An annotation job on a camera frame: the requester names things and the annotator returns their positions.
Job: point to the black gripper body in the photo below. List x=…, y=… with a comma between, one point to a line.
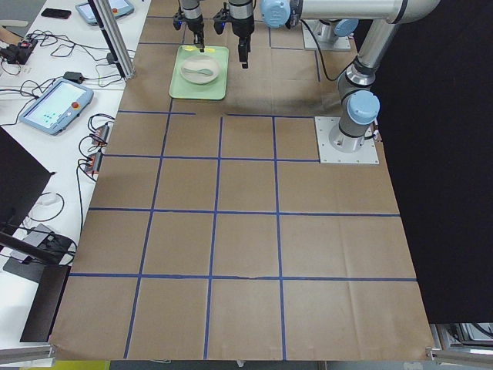
x=193, y=21
x=241, y=23

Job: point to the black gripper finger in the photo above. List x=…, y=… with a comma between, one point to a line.
x=243, y=51
x=198, y=40

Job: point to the white round plate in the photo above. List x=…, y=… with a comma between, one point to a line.
x=201, y=62

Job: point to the grey-green plastic spoon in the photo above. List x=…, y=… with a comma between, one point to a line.
x=206, y=72

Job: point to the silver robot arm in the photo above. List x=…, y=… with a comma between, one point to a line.
x=360, y=105
x=191, y=14

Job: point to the light green plastic tray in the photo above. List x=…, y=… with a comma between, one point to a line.
x=216, y=90

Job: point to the black power adapter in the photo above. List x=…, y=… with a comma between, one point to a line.
x=110, y=59
x=76, y=77

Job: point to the black smartphone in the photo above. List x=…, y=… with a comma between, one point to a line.
x=56, y=13

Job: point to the near teach pendant tablet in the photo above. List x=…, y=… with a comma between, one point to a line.
x=57, y=107

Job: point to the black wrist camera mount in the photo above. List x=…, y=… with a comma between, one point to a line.
x=178, y=21

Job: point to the aluminium frame post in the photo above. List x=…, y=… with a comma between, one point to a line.
x=113, y=37

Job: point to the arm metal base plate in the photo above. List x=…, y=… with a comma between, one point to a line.
x=336, y=148
x=330, y=35

